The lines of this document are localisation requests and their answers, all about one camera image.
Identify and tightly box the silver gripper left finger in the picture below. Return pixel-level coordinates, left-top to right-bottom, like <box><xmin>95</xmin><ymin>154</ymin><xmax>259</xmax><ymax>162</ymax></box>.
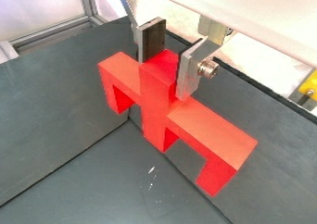
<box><xmin>120</xmin><ymin>0</ymin><xmax>166</xmax><ymax>63</ymax></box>

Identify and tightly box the red puzzle block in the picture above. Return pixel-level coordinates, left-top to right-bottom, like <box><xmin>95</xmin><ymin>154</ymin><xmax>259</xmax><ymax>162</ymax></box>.
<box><xmin>97</xmin><ymin>50</ymin><xmax>258</xmax><ymax>196</ymax></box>

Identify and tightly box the yellow bracket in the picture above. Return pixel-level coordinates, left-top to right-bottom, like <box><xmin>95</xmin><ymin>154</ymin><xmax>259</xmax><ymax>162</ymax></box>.
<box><xmin>290</xmin><ymin>69</ymin><xmax>317</xmax><ymax>111</ymax></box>

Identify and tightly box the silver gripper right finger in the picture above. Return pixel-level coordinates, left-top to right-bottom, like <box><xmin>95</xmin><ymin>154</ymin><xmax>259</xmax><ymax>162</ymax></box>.
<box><xmin>175</xmin><ymin>16</ymin><xmax>227</xmax><ymax>100</ymax></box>

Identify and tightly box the aluminium frame rail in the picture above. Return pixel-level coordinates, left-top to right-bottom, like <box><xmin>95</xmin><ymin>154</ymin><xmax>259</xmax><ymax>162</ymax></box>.
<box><xmin>0</xmin><ymin>0</ymin><xmax>105</xmax><ymax>64</ymax></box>

